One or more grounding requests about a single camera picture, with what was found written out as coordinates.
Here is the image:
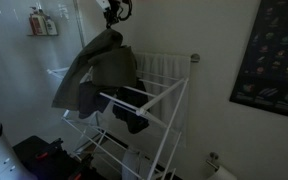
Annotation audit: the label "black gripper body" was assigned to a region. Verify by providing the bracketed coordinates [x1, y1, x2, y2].
[103, 0, 126, 21]

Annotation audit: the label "olive green pants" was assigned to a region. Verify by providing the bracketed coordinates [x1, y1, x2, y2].
[51, 27, 139, 112]

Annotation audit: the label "white pump bottle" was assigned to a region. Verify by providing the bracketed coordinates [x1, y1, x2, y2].
[45, 12, 59, 37]

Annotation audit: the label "red label pump bottle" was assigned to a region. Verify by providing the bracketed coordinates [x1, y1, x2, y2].
[28, 5, 49, 36]

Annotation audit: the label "dark grey garment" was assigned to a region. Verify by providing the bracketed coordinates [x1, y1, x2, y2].
[77, 78, 151, 135]

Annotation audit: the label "white cloth on rack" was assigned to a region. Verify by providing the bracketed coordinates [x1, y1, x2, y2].
[121, 148, 152, 180]

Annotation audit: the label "chrome toilet paper holder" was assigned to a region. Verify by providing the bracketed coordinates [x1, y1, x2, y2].
[205, 152, 220, 172]

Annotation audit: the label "white toilet paper roll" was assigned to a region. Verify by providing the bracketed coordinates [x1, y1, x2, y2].
[206, 165, 238, 180]

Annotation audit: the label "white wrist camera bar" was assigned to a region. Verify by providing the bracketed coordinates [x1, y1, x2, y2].
[95, 0, 112, 14]

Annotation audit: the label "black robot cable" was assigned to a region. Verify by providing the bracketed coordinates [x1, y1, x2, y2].
[117, 0, 134, 22]

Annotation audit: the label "white wall towel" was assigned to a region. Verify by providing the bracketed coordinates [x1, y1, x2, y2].
[133, 51, 192, 148]

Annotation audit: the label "chrome towel bar mount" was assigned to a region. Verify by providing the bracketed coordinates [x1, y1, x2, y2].
[190, 53, 201, 64]

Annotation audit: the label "white wire drying rack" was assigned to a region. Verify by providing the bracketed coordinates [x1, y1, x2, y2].
[46, 66, 191, 180]

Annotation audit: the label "black clamp red handle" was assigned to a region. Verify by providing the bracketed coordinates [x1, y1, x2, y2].
[67, 154, 95, 180]
[33, 138, 65, 162]

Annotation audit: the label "dark wall poster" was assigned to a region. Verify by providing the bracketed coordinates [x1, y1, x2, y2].
[229, 0, 288, 121]

